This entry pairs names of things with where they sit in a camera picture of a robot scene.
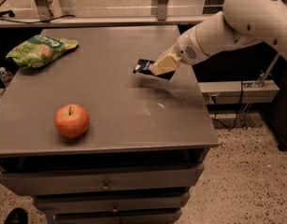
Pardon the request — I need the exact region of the black cable on rail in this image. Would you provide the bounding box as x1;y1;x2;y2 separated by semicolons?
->
0;10;76;24

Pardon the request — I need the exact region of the grey drawer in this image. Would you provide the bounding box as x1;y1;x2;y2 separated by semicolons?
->
0;164;204;196
36;191;190;214
56;208;181;224

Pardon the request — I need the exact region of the middle grey drawer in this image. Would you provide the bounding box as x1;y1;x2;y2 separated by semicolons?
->
36;191;190;214

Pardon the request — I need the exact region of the aluminium frame rail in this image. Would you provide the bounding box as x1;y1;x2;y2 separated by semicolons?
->
0;14;211;29

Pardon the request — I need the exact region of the bottom grey drawer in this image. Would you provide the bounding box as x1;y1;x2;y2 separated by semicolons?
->
56;208;181;224

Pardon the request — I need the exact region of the red apple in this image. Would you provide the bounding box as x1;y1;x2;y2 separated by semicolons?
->
54;104;90;138

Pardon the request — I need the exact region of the black shoe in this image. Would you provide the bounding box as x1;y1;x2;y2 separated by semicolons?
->
4;207;28;224

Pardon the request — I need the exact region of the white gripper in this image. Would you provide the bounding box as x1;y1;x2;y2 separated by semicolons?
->
150;27;209;76

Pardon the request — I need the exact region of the grey drawer cabinet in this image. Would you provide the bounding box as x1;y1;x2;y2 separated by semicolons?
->
0;25;220;224

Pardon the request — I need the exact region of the green rice chip bag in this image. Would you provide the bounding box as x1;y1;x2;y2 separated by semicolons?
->
6;35;79;68

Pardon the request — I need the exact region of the clear plastic water bottle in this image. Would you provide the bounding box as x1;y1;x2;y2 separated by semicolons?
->
0;67;14;87

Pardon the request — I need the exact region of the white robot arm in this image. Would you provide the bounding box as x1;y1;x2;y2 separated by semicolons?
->
150;0;287;76

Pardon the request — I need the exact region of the dark blue rxbar wrapper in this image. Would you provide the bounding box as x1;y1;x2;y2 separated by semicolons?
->
133;59;175;80

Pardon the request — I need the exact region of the top grey drawer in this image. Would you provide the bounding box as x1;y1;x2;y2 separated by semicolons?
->
0;164;204;196

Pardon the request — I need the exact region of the grey low beam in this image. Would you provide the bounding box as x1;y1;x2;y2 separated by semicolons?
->
198;80;280;105

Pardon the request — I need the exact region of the black hanging cable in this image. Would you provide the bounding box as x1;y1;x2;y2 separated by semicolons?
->
211;81;253;131

